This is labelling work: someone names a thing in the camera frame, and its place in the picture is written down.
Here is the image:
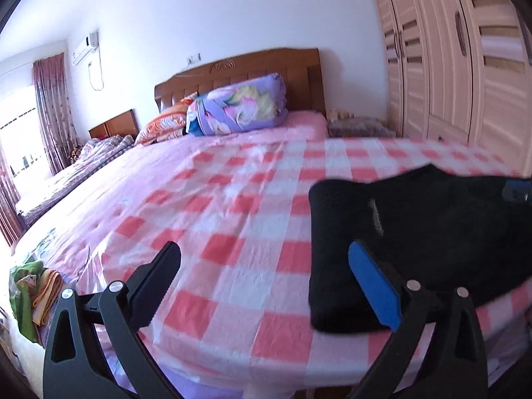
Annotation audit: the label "nightstand with floral cloth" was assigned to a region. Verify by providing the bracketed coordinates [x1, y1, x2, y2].
[326, 109, 396, 138]

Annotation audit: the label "red patterned curtain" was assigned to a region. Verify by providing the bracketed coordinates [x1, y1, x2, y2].
[0, 145, 26, 247]
[32, 53, 78, 176]

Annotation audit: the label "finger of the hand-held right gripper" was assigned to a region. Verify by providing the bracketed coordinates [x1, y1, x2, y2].
[502, 178, 532, 203]

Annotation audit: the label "folded purple printed quilt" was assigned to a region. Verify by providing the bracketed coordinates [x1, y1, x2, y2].
[186, 73, 290, 136]

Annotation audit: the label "orange patterned pillow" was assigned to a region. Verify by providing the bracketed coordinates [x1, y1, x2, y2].
[134, 91, 199, 146]

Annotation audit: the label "light wooden wardrobe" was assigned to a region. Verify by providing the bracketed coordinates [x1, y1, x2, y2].
[366, 0, 532, 176]

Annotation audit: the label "bed with pink checked sheet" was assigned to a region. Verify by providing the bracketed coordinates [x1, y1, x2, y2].
[12, 110, 532, 399]

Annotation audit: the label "white air conditioner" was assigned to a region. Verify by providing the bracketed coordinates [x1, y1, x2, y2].
[71, 31, 101, 67]

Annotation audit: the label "wooden carved headboard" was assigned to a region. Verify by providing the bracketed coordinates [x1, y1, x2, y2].
[155, 48, 327, 118]

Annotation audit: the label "pile of colourful clothes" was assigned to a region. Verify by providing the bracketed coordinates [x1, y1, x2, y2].
[9, 259, 64, 342]

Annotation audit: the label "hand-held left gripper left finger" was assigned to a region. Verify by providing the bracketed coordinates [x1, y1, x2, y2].
[43, 241, 182, 399]

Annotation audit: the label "small wooden headboard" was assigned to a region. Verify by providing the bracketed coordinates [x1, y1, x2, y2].
[88, 109, 139, 140]

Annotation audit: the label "bed with floral cover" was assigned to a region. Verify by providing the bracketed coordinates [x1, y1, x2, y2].
[16, 135, 136, 217]

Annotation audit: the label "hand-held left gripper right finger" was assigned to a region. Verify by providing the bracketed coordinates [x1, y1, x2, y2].
[347, 240, 488, 399]

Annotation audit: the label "black pants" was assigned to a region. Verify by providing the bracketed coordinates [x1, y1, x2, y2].
[308, 164, 532, 334]

